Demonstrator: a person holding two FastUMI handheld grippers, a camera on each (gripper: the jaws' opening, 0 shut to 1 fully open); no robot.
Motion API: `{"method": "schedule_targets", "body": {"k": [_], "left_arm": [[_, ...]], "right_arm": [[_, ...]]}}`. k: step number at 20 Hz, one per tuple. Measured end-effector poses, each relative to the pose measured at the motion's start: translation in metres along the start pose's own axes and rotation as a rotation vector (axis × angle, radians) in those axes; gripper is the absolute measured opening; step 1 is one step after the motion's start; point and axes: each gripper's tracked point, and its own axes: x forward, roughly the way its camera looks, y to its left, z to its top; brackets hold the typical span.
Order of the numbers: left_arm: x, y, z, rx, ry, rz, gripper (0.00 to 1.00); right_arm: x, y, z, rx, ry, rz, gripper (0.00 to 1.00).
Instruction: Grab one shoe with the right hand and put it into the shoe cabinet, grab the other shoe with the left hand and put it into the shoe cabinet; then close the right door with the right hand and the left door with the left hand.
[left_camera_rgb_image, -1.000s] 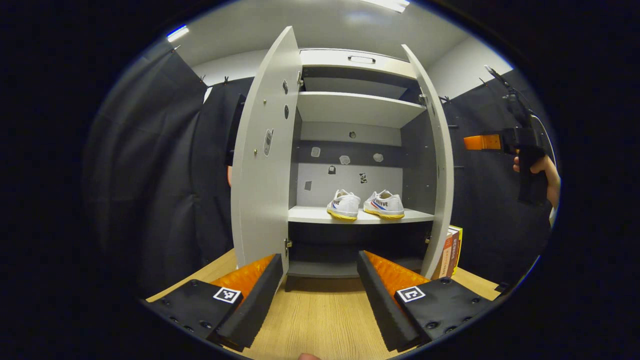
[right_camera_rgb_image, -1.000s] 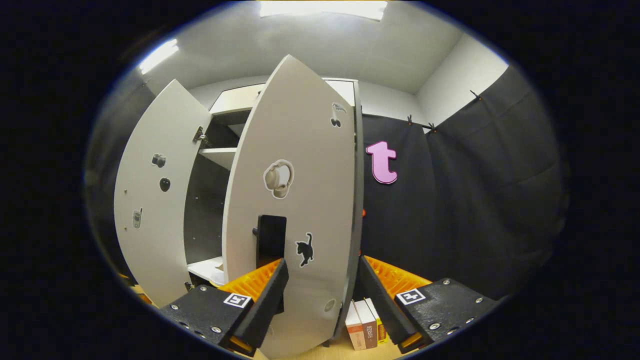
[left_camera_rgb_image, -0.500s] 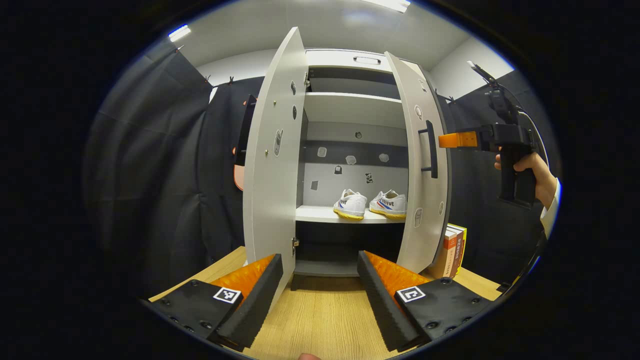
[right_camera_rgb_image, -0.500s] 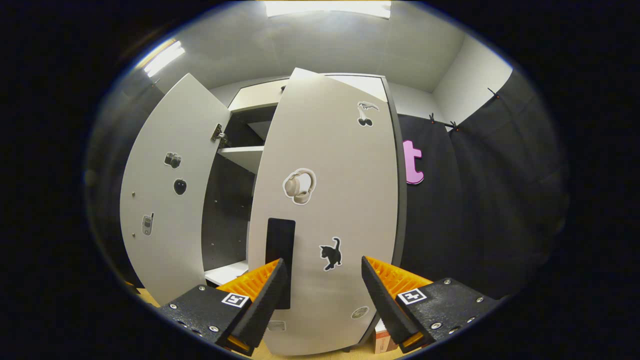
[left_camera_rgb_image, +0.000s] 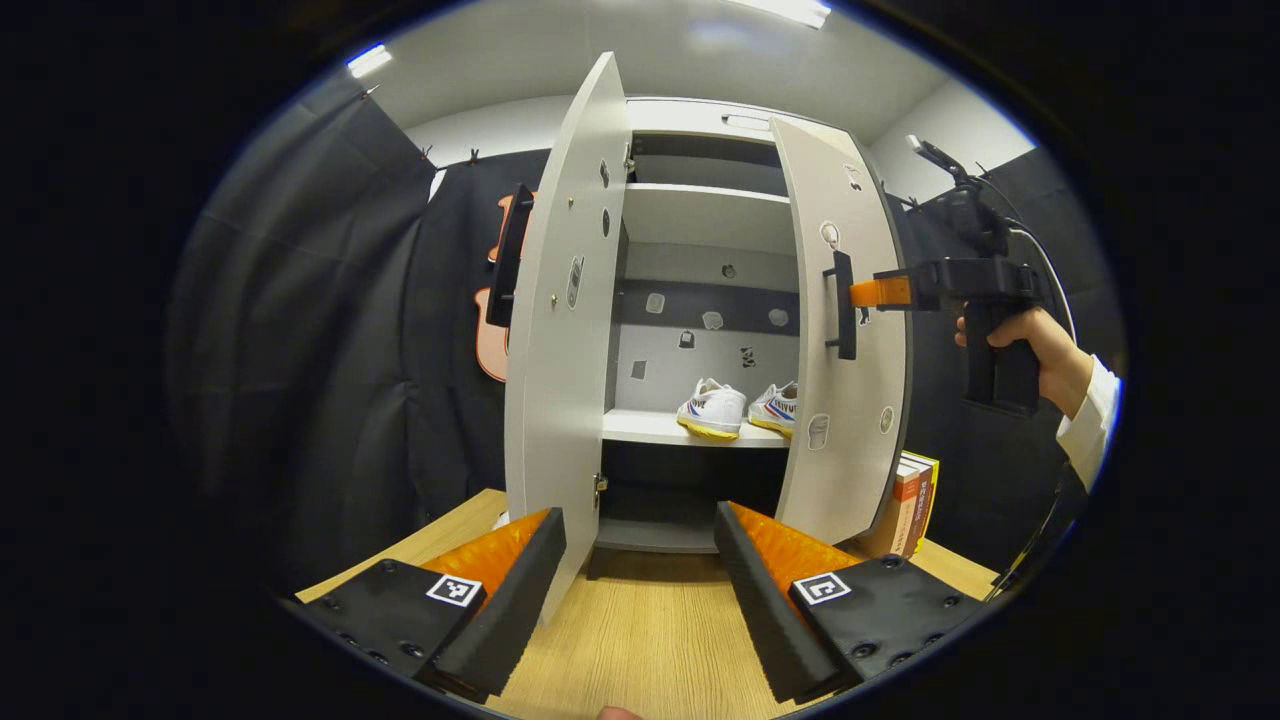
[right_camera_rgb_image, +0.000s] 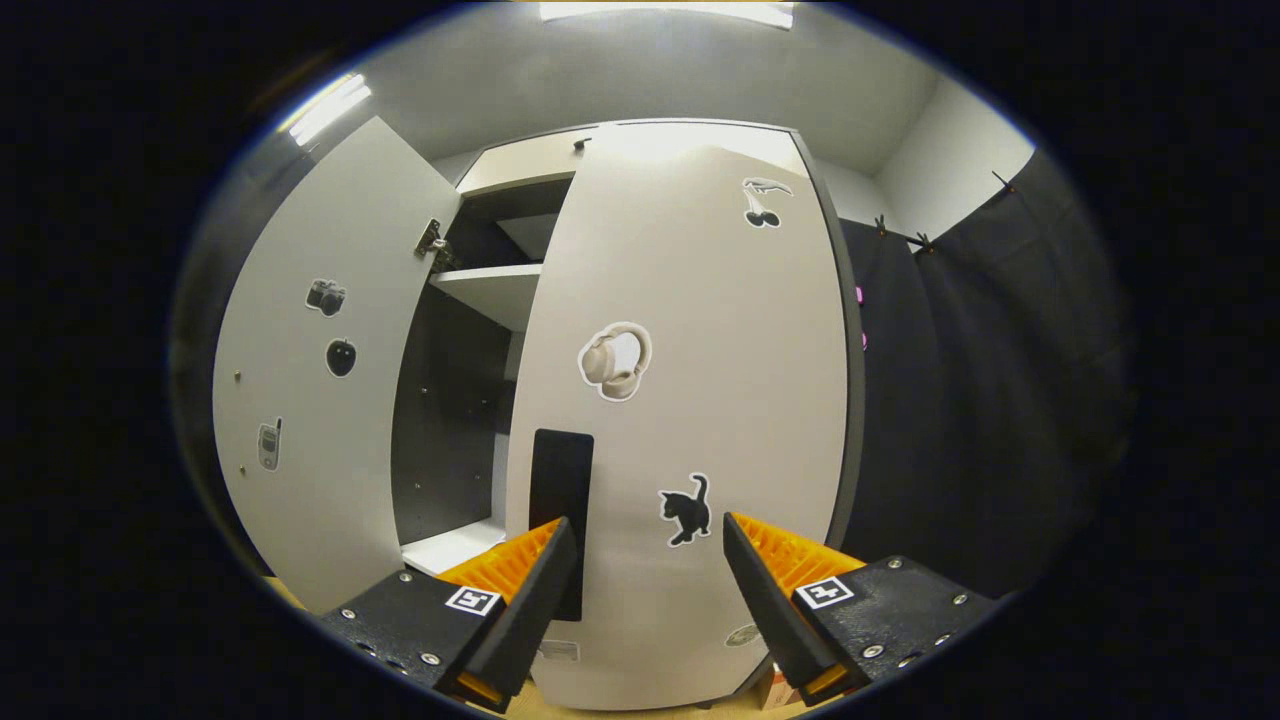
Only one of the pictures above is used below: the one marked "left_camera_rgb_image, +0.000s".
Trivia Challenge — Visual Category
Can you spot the white shoe yellow sole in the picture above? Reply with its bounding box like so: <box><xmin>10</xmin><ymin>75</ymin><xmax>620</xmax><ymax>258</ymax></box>
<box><xmin>676</xmin><ymin>378</ymin><xmax>749</xmax><ymax>441</ymax></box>
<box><xmin>748</xmin><ymin>380</ymin><xmax>799</xmax><ymax>439</ymax></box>

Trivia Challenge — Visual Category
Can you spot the red book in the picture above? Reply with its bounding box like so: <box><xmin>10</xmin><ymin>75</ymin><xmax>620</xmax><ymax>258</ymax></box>
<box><xmin>865</xmin><ymin>458</ymin><xmax>931</xmax><ymax>559</ymax></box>

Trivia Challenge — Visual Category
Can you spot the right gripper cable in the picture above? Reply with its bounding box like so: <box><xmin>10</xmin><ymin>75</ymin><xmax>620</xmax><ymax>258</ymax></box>
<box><xmin>975</xmin><ymin>175</ymin><xmax>1093</xmax><ymax>601</ymax></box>

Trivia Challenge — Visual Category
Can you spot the long ceiling light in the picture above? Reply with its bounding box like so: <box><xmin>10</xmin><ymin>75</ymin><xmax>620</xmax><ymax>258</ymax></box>
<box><xmin>725</xmin><ymin>0</ymin><xmax>833</xmax><ymax>29</ymax></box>

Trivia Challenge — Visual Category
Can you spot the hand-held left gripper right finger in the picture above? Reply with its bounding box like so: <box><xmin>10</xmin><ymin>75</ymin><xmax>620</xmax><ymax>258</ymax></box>
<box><xmin>713</xmin><ymin>500</ymin><xmax>986</xmax><ymax>706</ymax></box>

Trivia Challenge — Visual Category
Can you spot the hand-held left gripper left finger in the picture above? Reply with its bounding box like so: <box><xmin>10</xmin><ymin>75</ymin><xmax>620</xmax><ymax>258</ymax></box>
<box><xmin>285</xmin><ymin>507</ymin><xmax>568</xmax><ymax>706</ymax></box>

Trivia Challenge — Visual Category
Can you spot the white shoe cabinet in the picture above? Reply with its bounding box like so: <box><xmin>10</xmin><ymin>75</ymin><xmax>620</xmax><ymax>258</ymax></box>
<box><xmin>485</xmin><ymin>52</ymin><xmax>913</xmax><ymax>626</ymax></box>

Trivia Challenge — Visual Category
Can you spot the black backdrop cloth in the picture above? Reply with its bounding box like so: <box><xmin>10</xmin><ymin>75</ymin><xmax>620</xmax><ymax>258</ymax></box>
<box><xmin>165</xmin><ymin>80</ymin><xmax>1126</xmax><ymax>591</ymax></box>

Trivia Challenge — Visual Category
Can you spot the white cabinet door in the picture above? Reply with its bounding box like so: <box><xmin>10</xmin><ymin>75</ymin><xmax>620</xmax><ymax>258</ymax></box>
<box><xmin>768</xmin><ymin>117</ymin><xmax>913</xmax><ymax>549</ymax></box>
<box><xmin>485</xmin><ymin>52</ymin><xmax>633</xmax><ymax>626</ymax></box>

